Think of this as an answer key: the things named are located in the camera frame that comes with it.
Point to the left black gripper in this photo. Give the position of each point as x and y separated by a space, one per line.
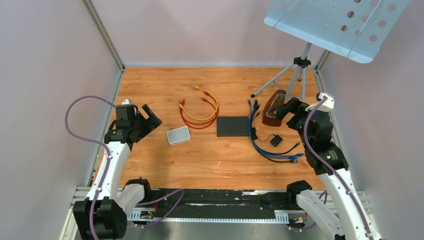
151 123

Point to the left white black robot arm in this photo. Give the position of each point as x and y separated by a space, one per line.
103 214

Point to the brown wooden metronome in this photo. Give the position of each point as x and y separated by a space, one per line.
270 109

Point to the black network switch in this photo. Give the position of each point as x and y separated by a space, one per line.
232 126

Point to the silver music stand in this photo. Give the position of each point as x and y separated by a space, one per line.
354 29

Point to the small white router box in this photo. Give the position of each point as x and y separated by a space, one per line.
178 135

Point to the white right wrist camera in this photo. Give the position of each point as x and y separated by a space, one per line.
325 103

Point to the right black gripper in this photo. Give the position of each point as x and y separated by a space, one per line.
291 106

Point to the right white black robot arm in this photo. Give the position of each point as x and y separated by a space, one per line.
350 221

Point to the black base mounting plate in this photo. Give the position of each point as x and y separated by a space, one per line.
245 204

